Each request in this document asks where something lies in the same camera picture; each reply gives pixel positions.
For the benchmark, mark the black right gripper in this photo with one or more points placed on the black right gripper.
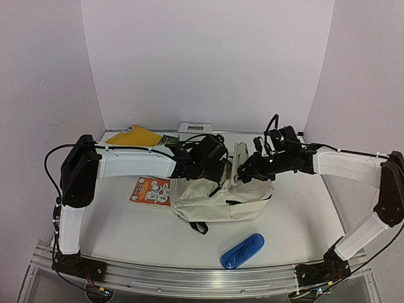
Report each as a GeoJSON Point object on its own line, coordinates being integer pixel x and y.
{"type": "Point", "coordinates": [247, 167]}

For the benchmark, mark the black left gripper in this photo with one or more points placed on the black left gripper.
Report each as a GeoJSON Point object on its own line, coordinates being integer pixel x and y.
{"type": "Point", "coordinates": [217, 175]}

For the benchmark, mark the beige canvas student bag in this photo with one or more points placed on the beige canvas student bag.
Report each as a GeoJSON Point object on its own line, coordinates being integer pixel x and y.
{"type": "Point", "coordinates": [201, 201]}

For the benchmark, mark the blue pencil case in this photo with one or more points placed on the blue pencil case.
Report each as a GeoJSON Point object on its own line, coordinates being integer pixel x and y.
{"type": "Point", "coordinates": [242, 252]}

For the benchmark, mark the silver black stapler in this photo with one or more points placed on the silver black stapler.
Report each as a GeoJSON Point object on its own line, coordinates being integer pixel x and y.
{"type": "Point", "coordinates": [240, 156]}

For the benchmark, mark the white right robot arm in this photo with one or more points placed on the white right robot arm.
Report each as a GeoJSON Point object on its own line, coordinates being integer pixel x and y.
{"type": "Point", "coordinates": [383, 172]}

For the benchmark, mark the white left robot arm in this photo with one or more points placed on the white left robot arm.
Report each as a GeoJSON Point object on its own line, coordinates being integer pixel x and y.
{"type": "Point", "coordinates": [86, 163]}

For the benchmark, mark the white box with photo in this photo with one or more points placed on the white box with photo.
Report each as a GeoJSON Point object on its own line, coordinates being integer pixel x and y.
{"type": "Point", "coordinates": [195, 128]}

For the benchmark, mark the dark Three Days book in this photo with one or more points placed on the dark Three Days book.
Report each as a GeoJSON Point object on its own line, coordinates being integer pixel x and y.
{"type": "Point", "coordinates": [167, 140]}

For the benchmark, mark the yellow hardcover book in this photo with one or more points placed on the yellow hardcover book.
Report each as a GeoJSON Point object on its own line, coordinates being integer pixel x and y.
{"type": "Point", "coordinates": [135, 135]}

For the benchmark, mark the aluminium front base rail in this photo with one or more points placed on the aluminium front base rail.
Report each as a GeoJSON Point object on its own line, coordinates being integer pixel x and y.
{"type": "Point", "coordinates": [203, 283]}

